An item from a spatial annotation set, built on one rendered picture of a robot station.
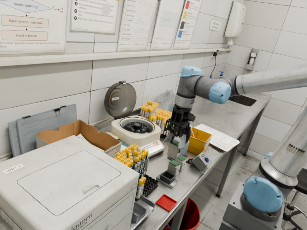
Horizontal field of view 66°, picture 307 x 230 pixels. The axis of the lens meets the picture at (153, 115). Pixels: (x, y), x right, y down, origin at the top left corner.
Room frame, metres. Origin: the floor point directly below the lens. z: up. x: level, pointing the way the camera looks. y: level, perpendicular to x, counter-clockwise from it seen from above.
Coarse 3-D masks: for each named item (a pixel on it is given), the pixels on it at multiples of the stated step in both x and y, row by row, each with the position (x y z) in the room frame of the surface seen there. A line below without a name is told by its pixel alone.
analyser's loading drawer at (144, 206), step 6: (144, 198) 0.70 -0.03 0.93; (138, 204) 0.65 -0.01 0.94; (144, 204) 0.69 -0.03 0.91; (150, 204) 0.69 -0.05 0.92; (138, 210) 0.65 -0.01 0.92; (144, 210) 0.64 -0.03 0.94; (150, 210) 0.67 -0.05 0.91; (132, 216) 0.61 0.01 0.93; (138, 216) 0.60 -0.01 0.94; (144, 216) 0.63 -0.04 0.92; (132, 222) 0.60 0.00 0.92; (138, 222) 0.60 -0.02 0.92; (132, 228) 0.58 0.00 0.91
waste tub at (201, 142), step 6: (198, 132) 1.32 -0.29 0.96; (204, 132) 1.31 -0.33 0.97; (192, 138) 1.21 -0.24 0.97; (198, 138) 1.32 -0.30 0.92; (204, 138) 1.31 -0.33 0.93; (210, 138) 1.27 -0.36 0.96; (192, 144) 1.20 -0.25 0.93; (198, 144) 1.19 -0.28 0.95; (204, 144) 1.18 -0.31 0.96; (192, 150) 1.20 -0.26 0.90; (198, 150) 1.19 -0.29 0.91; (204, 150) 1.20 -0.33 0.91
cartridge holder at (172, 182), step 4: (164, 172) 0.92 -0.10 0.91; (168, 172) 0.93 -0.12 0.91; (160, 176) 0.89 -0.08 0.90; (164, 176) 0.92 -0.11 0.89; (168, 176) 0.92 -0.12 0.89; (172, 176) 0.91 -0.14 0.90; (160, 180) 0.89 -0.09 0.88; (164, 180) 0.88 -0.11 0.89; (168, 180) 0.87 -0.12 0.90; (172, 180) 0.88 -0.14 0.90; (176, 180) 0.90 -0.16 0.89; (168, 184) 0.87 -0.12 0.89; (172, 184) 0.87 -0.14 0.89
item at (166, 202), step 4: (164, 196) 0.80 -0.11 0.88; (168, 196) 0.80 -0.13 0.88; (160, 200) 0.77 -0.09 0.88; (164, 200) 0.77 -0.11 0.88; (168, 200) 0.78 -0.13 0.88; (172, 200) 0.78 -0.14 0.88; (160, 204) 0.74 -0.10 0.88; (164, 204) 0.75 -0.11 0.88; (168, 204) 0.75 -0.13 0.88; (172, 204) 0.76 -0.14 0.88; (164, 208) 0.73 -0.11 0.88; (168, 208) 0.73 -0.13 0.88; (172, 208) 0.74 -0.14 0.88
